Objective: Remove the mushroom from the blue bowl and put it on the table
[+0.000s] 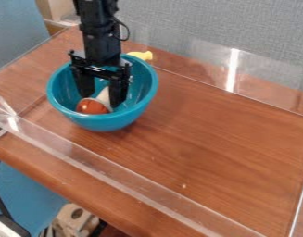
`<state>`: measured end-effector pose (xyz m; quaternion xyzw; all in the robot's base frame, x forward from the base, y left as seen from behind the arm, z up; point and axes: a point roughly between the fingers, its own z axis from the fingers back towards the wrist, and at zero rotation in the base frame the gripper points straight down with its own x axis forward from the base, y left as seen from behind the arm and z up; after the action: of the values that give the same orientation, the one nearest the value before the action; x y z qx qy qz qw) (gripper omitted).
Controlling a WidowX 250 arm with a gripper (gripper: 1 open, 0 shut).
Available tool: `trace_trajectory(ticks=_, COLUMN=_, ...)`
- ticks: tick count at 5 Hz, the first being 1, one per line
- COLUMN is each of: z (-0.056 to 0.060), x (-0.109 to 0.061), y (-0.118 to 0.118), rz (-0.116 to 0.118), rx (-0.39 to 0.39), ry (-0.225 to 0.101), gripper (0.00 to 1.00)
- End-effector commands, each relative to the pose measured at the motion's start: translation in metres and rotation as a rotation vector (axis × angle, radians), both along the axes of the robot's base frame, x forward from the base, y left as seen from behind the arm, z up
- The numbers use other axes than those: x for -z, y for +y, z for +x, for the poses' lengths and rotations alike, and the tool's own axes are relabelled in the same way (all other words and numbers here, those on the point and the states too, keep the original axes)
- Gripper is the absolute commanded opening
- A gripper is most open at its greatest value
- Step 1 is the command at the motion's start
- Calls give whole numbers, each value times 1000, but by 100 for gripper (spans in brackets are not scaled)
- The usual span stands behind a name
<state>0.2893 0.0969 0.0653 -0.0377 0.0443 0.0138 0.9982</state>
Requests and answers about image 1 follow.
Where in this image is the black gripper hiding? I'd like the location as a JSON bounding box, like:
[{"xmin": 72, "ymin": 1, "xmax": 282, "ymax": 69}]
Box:
[{"xmin": 68, "ymin": 50, "xmax": 131, "ymax": 108}]

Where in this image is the brown capped toy mushroom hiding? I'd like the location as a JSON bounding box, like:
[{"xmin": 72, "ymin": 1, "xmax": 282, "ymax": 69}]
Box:
[{"xmin": 76, "ymin": 87, "xmax": 112, "ymax": 115}]

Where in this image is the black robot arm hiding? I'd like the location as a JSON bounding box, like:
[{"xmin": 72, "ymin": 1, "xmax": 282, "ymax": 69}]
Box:
[{"xmin": 70, "ymin": 0, "xmax": 131, "ymax": 108}]

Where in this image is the blue plastic bowl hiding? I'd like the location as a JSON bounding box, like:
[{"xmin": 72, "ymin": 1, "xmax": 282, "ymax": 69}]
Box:
[{"xmin": 46, "ymin": 54, "xmax": 159, "ymax": 132}]

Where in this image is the yellow toy object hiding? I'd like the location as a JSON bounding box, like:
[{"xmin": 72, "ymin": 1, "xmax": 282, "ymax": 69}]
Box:
[{"xmin": 127, "ymin": 51, "xmax": 154, "ymax": 61}]

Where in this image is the clear acrylic front barrier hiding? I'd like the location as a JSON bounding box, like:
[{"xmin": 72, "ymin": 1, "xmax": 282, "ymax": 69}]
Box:
[{"xmin": 0, "ymin": 95, "xmax": 265, "ymax": 237}]

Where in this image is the white block with hole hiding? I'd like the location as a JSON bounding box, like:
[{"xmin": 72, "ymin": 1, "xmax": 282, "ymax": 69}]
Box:
[{"xmin": 52, "ymin": 203, "xmax": 99, "ymax": 237}]

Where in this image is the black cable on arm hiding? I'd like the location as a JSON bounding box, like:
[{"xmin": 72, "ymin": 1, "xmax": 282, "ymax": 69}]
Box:
[{"xmin": 111, "ymin": 16, "xmax": 131, "ymax": 43}]

